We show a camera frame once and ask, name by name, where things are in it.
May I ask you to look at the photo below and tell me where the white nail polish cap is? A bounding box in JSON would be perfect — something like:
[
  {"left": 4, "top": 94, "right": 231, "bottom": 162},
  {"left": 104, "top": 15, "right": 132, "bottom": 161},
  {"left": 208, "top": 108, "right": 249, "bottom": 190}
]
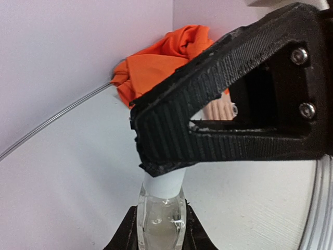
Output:
[{"left": 143, "top": 168, "right": 186, "bottom": 199}]

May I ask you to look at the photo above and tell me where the aluminium back rail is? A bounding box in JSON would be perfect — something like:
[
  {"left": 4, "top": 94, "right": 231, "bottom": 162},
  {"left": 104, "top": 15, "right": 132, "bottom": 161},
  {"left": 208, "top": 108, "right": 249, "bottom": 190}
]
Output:
[{"left": 1, "top": 83, "right": 111, "bottom": 160}]

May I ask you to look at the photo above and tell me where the aluminium rail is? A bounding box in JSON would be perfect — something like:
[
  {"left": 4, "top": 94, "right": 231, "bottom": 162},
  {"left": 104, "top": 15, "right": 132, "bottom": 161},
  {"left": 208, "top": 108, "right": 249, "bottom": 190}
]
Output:
[
  {"left": 299, "top": 155, "right": 332, "bottom": 250},
  {"left": 1, "top": 83, "right": 111, "bottom": 160}
]

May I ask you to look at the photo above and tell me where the aluminium front rail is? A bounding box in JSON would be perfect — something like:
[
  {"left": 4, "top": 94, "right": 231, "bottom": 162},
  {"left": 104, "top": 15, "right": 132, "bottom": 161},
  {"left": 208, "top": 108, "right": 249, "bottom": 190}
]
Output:
[{"left": 299, "top": 155, "right": 332, "bottom": 250}]

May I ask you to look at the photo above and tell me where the mannequin hand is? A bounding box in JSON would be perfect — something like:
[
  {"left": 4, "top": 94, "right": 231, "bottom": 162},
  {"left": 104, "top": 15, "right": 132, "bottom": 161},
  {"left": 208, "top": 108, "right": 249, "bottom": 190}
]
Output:
[{"left": 203, "top": 92, "right": 238, "bottom": 121}]

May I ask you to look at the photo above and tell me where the clear nail polish bottle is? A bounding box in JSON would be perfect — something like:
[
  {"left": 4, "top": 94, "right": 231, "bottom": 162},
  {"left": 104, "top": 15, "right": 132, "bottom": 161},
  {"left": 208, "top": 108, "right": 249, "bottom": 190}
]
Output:
[{"left": 136, "top": 187, "right": 187, "bottom": 250}]

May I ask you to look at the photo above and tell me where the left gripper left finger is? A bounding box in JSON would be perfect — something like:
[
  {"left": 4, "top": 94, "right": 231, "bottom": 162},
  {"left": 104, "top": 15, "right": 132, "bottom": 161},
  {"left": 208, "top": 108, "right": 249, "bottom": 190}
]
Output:
[{"left": 104, "top": 206, "right": 138, "bottom": 250}]

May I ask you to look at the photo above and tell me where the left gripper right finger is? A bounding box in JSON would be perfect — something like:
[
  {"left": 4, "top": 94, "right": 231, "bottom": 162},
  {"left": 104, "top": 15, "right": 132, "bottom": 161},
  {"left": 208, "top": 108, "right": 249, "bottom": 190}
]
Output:
[{"left": 183, "top": 203, "right": 218, "bottom": 250}]

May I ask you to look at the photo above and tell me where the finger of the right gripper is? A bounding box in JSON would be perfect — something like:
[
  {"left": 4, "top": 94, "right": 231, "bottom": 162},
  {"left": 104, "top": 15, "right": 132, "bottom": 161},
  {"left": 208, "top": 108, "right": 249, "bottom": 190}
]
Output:
[{"left": 129, "top": 2, "right": 326, "bottom": 178}]

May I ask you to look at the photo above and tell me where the orange hoodie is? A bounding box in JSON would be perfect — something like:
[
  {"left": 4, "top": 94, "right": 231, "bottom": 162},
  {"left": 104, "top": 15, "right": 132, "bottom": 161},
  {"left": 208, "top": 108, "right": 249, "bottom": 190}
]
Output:
[{"left": 111, "top": 25, "right": 213, "bottom": 108}]

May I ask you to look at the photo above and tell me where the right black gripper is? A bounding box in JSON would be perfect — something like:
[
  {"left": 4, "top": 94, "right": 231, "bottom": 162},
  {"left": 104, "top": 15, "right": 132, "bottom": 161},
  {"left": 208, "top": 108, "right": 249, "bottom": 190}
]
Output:
[{"left": 228, "top": 7, "right": 333, "bottom": 159}]

